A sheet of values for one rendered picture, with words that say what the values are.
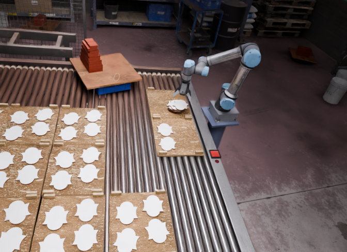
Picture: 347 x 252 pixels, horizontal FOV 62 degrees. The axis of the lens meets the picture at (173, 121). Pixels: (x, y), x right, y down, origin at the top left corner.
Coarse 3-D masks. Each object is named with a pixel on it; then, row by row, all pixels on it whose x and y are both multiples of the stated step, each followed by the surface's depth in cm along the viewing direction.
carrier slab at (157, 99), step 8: (152, 96) 259; (160, 96) 260; (168, 96) 263; (176, 96) 264; (184, 96) 267; (152, 104) 249; (160, 104) 251; (152, 112) 241; (160, 112) 243; (168, 112) 244; (184, 112) 248
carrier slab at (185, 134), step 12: (156, 120) 234; (168, 120) 236; (180, 120) 238; (192, 120) 241; (156, 132) 223; (180, 132) 227; (192, 132) 229; (156, 144) 213; (180, 144) 217; (192, 144) 219
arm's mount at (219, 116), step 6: (210, 102) 262; (210, 108) 263; (234, 108) 259; (216, 114) 252; (222, 114) 249; (228, 114) 251; (234, 114) 254; (216, 120) 255; (222, 120) 255; (228, 120) 257; (234, 120) 259
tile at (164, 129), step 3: (162, 123) 230; (165, 123) 231; (156, 126) 227; (159, 126) 227; (162, 126) 228; (165, 126) 228; (168, 126) 229; (159, 129) 224; (162, 129) 225; (165, 129) 225; (168, 129) 226; (159, 132) 222; (162, 132) 222; (165, 132) 223; (168, 132) 223; (171, 132) 224; (162, 135) 220; (165, 135) 220; (168, 135) 221
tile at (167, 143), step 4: (164, 140) 215; (168, 140) 216; (172, 140) 217; (160, 144) 212; (164, 144) 212; (168, 144) 213; (172, 144) 214; (164, 148) 209; (168, 148) 210; (172, 148) 211
